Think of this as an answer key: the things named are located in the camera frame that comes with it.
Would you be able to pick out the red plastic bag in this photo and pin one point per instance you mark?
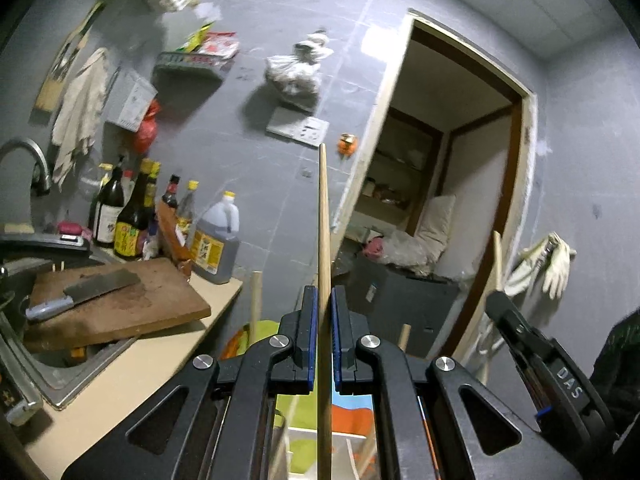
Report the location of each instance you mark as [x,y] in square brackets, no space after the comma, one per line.
[145,132]

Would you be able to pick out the yellow green snack packet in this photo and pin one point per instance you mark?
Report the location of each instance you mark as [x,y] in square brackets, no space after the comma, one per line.
[197,37]

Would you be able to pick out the white wall socket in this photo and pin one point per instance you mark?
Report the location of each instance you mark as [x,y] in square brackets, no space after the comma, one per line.
[310,132]

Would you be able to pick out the orange seasoning packet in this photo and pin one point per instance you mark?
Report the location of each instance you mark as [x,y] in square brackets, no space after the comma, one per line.
[167,225]

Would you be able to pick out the beige towel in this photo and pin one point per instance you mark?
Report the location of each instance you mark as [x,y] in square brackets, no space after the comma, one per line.
[80,105]

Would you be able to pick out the dark storage box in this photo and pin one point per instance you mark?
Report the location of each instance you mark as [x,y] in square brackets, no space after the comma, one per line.
[400,300]

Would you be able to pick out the white utensil container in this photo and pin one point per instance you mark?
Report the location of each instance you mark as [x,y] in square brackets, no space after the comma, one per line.
[350,447]

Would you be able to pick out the metal faucet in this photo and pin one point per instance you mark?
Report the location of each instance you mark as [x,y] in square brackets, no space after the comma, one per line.
[30,147]

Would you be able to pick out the row of sauce bottles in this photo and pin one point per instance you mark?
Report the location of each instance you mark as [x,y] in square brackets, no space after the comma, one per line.
[132,225]

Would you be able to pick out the steel cleaver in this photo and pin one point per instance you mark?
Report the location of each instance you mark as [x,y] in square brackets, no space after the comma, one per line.
[100,285]

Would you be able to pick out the grey wall shelf basket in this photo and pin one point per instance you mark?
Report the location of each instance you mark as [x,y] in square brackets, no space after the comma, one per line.
[185,62]

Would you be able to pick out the black pan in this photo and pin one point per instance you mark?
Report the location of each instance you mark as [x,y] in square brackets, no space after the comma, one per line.
[45,247]

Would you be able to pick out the cream rubber gloves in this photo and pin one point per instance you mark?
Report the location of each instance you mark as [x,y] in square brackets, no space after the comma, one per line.
[557,270]

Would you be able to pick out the wooden shelf unit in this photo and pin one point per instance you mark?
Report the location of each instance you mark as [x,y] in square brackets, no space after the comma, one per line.
[380,205]

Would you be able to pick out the hanging plastic bag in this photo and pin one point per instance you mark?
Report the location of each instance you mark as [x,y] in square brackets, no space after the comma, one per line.
[295,75]

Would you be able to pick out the red white snack packet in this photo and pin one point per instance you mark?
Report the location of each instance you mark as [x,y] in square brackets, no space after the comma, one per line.
[220,45]

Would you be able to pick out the pink sponge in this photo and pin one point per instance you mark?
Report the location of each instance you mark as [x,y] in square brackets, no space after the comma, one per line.
[70,227]

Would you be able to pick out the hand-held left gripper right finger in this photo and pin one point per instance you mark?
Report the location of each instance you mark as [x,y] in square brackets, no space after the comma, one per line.
[337,340]

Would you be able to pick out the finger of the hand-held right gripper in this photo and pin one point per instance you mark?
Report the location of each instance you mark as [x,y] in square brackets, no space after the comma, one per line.
[515,325]

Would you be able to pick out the steel sink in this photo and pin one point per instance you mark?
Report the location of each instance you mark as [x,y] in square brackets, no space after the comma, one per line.
[55,375]

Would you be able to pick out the beige pillow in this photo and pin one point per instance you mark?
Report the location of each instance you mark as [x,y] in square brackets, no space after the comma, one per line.
[437,225]

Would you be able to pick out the person's right forearm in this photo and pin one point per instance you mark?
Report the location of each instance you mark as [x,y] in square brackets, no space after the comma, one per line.
[620,360]

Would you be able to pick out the large vinegar jug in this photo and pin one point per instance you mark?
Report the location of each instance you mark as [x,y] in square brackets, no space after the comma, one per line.
[212,250]

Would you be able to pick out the clear plastic bag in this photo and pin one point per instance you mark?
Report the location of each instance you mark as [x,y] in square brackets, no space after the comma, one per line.
[405,252]

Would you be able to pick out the wooden door frame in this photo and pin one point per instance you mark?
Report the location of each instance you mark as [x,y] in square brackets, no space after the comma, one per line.
[395,75]

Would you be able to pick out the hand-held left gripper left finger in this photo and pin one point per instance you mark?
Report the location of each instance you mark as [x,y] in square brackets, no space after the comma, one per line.
[312,340]

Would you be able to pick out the wooden knife holder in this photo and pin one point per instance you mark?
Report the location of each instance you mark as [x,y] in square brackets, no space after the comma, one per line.
[50,90]

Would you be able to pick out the wooden cutting board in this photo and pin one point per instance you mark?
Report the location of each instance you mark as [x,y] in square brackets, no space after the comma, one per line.
[150,305]

